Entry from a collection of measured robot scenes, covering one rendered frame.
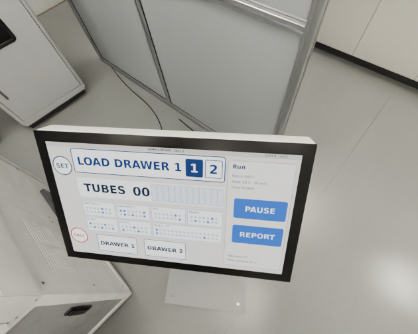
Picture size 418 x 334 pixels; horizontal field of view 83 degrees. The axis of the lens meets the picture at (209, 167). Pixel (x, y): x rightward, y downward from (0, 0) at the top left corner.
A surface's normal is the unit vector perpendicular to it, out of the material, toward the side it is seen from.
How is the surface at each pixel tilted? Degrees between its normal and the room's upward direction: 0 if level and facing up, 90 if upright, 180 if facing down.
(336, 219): 0
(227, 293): 3
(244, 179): 50
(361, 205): 0
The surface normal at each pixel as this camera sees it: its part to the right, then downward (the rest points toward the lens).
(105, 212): -0.13, 0.38
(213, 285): -0.08, -0.42
